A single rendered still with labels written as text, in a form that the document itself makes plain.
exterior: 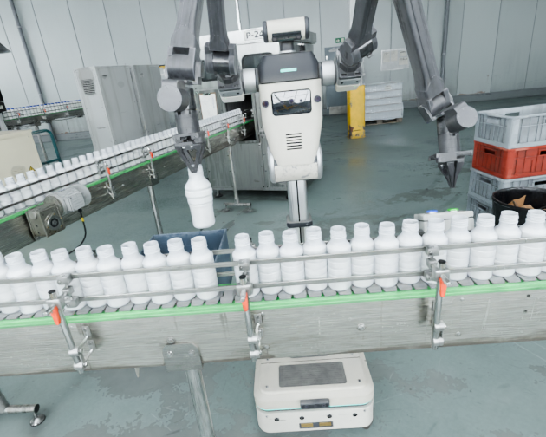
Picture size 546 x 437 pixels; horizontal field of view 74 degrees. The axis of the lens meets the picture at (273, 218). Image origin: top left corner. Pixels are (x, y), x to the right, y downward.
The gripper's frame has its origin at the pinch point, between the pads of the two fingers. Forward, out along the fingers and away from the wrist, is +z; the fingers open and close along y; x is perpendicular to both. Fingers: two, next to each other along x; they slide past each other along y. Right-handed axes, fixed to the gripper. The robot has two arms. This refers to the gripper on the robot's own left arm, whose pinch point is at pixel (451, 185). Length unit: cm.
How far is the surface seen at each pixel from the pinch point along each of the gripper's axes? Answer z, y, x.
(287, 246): 12, -49, -18
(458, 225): 10.2, -7.2, -18.1
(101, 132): -152, -347, 493
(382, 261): 17.6, -25.8, -17.2
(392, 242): 12.9, -23.5, -18.6
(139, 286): 19, -88, -16
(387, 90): -275, 232, 849
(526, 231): 13.3, 8.9, -17.5
